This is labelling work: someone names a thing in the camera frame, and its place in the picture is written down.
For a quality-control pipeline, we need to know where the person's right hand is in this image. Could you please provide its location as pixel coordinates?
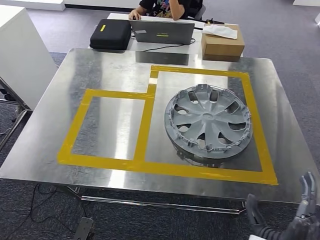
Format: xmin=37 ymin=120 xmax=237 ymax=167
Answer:
xmin=128 ymin=8 xmax=142 ymax=21

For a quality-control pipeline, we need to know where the grey plastic wheel hubcap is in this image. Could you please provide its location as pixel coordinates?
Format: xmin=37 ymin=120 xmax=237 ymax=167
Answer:
xmin=164 ymin=83 xmax=253 ymax=161

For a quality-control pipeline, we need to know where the steel workbench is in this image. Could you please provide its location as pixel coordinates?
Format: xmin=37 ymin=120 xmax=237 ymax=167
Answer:
xmin=0 ymin=47 xmax=320 ymax=216

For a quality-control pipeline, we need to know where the person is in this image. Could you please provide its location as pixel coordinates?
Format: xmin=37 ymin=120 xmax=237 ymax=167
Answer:
xmin=128 ymin=0 xmax=207 ymax=21

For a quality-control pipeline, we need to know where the black zip case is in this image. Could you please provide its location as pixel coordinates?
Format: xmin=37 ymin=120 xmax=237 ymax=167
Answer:
xmin=89 ymin=18 xmax=132 ymax=51

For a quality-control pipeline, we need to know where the grey laptop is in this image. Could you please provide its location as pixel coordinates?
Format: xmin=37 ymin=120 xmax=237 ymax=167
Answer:
xmin=129 ymin=19 xmax=195 ymax=46

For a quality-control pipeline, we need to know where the white table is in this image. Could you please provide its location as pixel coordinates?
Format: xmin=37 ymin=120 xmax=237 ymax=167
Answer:
xmin=88 ymin=12 xmax=245 ymax=57

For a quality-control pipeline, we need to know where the white cloth bag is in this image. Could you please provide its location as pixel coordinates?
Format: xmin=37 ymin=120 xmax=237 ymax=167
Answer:
xmin=202 ymin=23 xmax=238 ymax=41

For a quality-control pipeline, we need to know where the brown cardboard box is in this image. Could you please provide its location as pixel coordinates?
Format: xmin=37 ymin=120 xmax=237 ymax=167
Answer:
xmin=201 ymin=23 xmax=246 ymax=63

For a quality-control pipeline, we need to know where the white desk with metal legs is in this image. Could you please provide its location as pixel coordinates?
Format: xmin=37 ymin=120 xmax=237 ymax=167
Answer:
xmin=0 ymin=4 xmax=59 ymax=152

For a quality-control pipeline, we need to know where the dark robot left foot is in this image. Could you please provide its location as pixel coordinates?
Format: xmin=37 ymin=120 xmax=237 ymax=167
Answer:
xmin=72 ymin=216 xmax=95 ymax=240

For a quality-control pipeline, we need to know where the black floor cable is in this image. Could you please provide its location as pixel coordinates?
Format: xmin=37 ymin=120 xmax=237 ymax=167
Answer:
xmin=5 ymin=183 xmax=83 ymax=240

